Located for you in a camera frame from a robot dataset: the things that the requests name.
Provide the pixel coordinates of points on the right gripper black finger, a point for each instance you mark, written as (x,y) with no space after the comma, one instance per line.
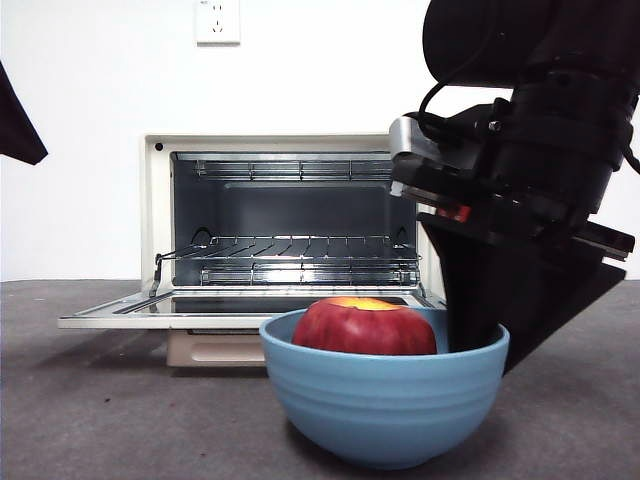
(565,285)
(470,280)

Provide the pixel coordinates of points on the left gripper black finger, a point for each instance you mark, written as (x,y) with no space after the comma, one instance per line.
(17,135)

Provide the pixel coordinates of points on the red yellow apple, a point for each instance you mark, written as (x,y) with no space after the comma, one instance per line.
(365,330)

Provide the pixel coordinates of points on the blue ribbed bowl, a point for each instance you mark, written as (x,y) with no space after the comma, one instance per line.
(385,410)

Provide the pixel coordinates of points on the cream Toshiba toaster oven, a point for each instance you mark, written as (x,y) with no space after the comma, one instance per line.
(150,210)

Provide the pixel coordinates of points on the metal oven heating element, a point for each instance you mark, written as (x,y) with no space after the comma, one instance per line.
(310,277)
(300,170)

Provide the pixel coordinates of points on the pale grey right wrist camera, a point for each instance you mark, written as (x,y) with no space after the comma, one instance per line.
(405,137)

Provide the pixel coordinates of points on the white wall socket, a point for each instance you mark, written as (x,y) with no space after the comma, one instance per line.
(218,25)

